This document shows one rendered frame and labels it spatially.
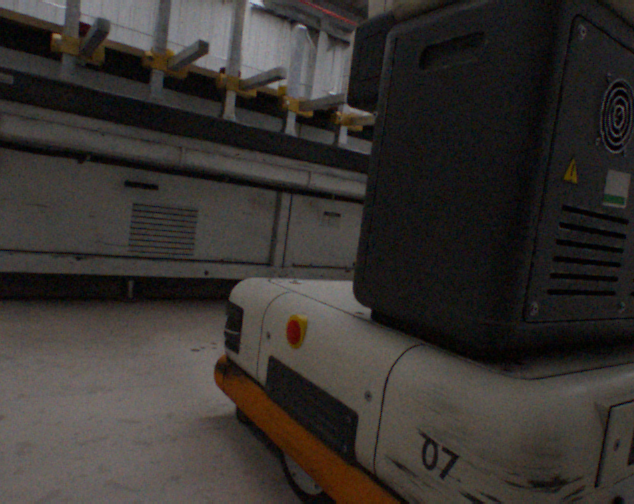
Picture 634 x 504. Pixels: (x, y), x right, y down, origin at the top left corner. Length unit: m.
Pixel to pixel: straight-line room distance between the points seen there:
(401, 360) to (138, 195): 1.47
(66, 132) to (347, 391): 1.24
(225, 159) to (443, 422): 1.39
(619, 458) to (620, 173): 0.32
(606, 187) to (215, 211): 1.57
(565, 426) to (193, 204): 1.65
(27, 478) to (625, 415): 0.75
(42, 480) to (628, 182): 0.87
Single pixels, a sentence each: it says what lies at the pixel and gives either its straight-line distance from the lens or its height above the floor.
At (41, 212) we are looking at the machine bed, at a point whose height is 0.30.
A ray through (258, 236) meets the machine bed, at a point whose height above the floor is 0.29.
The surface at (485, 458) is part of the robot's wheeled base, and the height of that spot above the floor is 0.22.
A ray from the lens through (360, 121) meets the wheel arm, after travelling 1.95.
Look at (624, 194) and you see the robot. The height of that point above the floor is 0.49.
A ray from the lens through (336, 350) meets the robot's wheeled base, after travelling 0.63.
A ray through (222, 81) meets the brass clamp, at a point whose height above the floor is 0.82.
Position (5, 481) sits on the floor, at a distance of 0.83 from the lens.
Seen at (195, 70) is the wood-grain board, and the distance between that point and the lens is 1.90.
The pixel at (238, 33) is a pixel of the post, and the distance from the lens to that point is 1.80.
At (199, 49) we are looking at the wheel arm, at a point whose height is 0.82.
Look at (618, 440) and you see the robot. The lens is 0.59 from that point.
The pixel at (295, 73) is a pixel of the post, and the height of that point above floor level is 0.93.
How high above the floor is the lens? 0.42
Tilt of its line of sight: 5 degrees down
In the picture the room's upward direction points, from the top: 7 degrees clockwise
